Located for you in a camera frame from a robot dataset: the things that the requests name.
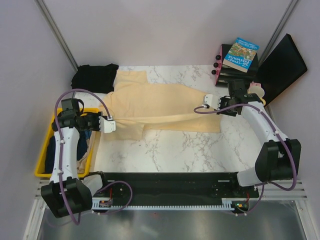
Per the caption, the navy blue t-shirt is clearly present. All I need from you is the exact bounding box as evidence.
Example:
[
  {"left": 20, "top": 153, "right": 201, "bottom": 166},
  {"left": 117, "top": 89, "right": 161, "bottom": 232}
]
[{"left": 44, "top": 130, "right": 92, "bottom": 174}]

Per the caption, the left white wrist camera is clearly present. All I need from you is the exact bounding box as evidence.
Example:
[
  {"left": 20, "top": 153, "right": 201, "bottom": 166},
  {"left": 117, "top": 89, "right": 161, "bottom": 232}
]
[{"left": 98, "top": 116, "right": 116, "bottom": 134}]

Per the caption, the black box with knobs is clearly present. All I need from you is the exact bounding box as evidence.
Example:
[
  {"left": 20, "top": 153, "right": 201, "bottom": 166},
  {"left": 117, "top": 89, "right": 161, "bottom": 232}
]
[{"left": 211, "top": 44, "right": 259, "bottom": 88}]

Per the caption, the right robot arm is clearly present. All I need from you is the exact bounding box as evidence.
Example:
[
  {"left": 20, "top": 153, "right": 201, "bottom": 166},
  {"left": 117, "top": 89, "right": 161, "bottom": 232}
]
[{"left": 219, "top": 79, "right": 302, "bottom": 197}]

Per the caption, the cream yellow t-shirt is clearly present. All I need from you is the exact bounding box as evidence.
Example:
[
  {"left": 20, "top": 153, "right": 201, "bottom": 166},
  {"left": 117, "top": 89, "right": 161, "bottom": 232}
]
[{"left": 103, "top": 71, "right": 221, "bottom": 141}]

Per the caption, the yellow ceramic mug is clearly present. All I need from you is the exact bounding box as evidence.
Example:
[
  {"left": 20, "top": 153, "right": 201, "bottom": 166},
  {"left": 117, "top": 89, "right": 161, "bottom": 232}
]
[{"left": 248, "top": 85, "right": 266, "bottom": 106}]

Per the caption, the white slotted cable duct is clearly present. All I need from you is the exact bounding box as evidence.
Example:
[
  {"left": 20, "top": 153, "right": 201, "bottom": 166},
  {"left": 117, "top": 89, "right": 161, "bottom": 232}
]
[{"left": 91, "top": 199, "right": 113, "bottom": 211}]

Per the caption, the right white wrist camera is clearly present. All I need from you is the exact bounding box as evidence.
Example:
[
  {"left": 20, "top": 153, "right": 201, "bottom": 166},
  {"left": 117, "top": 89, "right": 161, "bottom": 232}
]
[{"left": 202, "top": 94, "right": 222, "bottom": 110}]

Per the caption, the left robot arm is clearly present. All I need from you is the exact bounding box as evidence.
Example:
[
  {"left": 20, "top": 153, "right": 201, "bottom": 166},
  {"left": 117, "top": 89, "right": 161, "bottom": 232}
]
[{"left": 41, "top": 98, "right": 110, "bottom": 218}]

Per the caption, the yellow plastic bin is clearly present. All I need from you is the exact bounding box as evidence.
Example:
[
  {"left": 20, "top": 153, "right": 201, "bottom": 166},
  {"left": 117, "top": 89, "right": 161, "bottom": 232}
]
[{"left": 34, "top": 123, "right": 94, "bottom": 179}]

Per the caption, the black flat panel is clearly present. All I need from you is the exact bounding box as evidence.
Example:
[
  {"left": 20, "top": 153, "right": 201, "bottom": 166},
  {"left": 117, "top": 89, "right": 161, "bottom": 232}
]
[{"left": 255, "top": 33, "right": 308, "bottom": 105}]

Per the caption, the folded black t-shirt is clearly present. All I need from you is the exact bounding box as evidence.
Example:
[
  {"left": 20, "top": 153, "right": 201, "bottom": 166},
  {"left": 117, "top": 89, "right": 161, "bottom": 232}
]
[{"left": 71, "top": 63, "right": 119, "bottom": 94}]

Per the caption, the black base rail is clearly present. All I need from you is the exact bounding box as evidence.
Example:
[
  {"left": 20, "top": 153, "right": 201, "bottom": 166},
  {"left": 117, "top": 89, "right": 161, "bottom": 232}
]
[{"left": 95, "top": 172, "right": 259, "bottom": 207}]

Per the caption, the colourful treehouse book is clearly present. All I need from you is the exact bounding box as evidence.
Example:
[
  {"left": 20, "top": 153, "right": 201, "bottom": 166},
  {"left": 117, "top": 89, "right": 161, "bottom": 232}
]
[{"left": 222, "top": 37, "right": 260, "bottom": 73}]

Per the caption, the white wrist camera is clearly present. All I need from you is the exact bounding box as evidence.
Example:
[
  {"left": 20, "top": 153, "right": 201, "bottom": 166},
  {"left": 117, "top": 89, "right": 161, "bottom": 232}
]
[
  {"left": 98, "top": 116, "right": 116, "bottom": 134},
  {"left": 202, "top": 94, "right": 222, "bottom": 110}
]

